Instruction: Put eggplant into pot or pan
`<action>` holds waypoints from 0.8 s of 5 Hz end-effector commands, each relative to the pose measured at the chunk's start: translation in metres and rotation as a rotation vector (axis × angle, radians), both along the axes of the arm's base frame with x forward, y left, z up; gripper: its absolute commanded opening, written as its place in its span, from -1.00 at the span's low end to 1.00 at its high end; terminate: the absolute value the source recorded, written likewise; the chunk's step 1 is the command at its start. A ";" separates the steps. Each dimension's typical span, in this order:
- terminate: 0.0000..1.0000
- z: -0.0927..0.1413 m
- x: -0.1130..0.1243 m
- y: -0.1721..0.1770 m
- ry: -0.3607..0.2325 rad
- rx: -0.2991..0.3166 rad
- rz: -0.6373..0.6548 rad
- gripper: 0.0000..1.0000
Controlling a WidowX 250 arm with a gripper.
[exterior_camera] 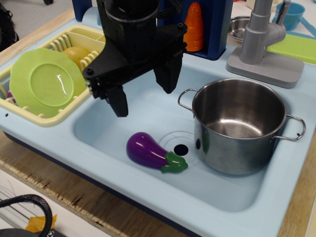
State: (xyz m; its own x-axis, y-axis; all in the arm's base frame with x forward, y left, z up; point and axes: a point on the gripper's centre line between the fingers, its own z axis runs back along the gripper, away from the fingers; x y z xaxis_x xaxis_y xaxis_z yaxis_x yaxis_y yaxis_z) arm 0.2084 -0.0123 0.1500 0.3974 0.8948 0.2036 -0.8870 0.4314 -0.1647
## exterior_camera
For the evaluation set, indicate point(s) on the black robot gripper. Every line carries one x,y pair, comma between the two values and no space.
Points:
135,44

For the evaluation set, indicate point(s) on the purple toy eggplant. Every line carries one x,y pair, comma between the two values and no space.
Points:
142,149

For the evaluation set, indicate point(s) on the stainless steel pot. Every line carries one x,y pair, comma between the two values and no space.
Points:
237,124

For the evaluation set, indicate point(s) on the yellow plastic bowl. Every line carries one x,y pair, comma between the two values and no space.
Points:
75,54

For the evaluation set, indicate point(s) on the orange toy carrot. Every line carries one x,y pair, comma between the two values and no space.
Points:
194,37

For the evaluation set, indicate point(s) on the light blue toy sink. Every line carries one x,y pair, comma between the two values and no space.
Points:
92,141

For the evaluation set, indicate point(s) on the yellow dish rack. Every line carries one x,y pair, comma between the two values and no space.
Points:
80,36

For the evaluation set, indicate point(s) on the green plastic plate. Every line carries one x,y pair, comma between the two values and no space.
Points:
45,81

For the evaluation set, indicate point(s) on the grey toy faucet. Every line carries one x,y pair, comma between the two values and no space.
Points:
252,59

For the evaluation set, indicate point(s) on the small steel bowl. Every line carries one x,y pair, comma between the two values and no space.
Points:
237,28

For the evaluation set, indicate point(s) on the purple item in rack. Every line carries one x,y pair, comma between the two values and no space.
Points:
10,96

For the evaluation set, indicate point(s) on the green cutting board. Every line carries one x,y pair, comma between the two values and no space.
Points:
296,47

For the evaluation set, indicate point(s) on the blue plastic cup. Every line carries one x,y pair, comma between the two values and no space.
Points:
294,18

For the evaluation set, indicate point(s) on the yellow tape piece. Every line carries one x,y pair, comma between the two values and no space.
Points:
36,224

